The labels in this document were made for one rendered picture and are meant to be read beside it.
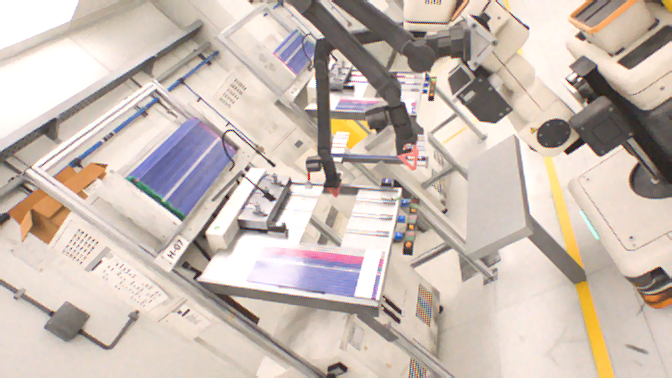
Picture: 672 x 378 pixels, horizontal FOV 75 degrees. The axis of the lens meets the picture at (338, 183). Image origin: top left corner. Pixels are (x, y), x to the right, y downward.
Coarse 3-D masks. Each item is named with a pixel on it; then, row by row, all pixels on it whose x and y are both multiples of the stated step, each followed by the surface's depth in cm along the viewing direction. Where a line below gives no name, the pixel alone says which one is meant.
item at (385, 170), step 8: (376, 168) 224; (384, 168) 224; (392, 168) 227; (384, 176) 226; (392, 176) 225; (400, 176) 228; (408, 184) 229; (416, 192) 230; (424, 200) 232; (432, 208) 233; (440, 216) 234; (448, 224) 236; (456, 232) 238; (464, 240) 240; (488, 256) 240; (496, 256) 235; (464, 264) 251; (488, 264) 235; (464, 272) 246; (472, 272) 241; (464, 280) 242
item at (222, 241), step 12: (252, 168) 217; (264, 168) 216; (252, 180) 209; (240, 192) 201; (252, 192) 203; (228, 204) 195; (240, 204) 194; (228, 216) 188; (216, 228) 182; (228, 228) 183; (216, 240) 181; (228, 240) 184
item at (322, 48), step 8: (400, 24) 159; (352, 32) 163; (360, 32) 162; (368, 32) 162; (416, 32) 157; (424, 32) 157; (320, 40) 164; (360, 40) 164; (368, 40) 163; (376, 40) 163; (320, 48) 166; (328, 48) 166; (320, 56) 167; (328, 56) 173; (328, 64) 171
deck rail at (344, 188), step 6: (294, 180) 218; (342, 186) 211; (348, 186) 211; (354, 186) 210; (360, 186) 210; (366, 186) 209; (372, 186) 209; (324, 192) 216; (342, 192) 214; (348, 192) 213; (354, 192) 212; (396, 192) 206
